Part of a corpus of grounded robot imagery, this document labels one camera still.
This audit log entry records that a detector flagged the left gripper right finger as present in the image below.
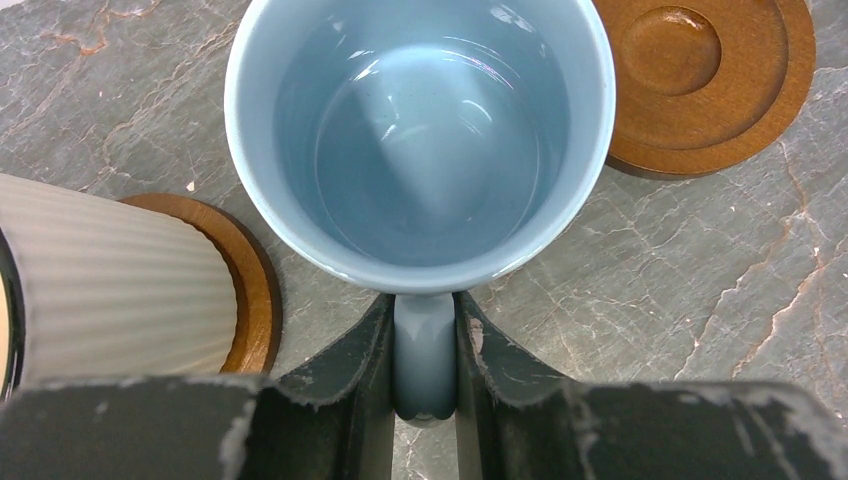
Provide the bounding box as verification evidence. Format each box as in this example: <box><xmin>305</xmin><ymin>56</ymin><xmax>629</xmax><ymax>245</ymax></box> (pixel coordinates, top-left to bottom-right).
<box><xmin>454</xmin><ymin>292</ymin><xmax>847</xmax><ymax>479</ymax></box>

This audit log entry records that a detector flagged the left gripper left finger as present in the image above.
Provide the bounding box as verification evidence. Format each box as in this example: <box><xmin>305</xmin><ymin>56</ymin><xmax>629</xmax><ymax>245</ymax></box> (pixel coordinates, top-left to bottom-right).
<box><xmin>1</xmin><ymin>294</ymin><xmax>395</xmax><ymax>479</ymax></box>

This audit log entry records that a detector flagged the brown wooden coaster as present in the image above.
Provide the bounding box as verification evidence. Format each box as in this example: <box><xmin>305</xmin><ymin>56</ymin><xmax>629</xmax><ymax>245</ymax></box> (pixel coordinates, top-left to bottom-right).
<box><xmin>596</xmin><ymin>0</ymin><xmax>816</xmax><ymax>177</ymax></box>
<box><xmin>121</xmin><ymin>193</ymin><xmax>283</xmax><ymax>373</ymax></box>

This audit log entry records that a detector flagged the cream enamel mug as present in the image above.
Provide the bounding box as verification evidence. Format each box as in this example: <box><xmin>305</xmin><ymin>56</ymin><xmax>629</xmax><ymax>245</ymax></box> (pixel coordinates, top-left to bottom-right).
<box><xmin>1</xmin><ymin>174</ymin><xmax>237</xmax><ymax>397</ymax></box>

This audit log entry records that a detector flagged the light blue mug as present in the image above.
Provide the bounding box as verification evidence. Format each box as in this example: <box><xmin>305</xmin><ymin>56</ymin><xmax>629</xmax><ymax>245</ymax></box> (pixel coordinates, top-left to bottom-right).
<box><xmin>224</xmin><ymin>1</ymin><xmax>616</xmax><ymax>425</ymax></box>

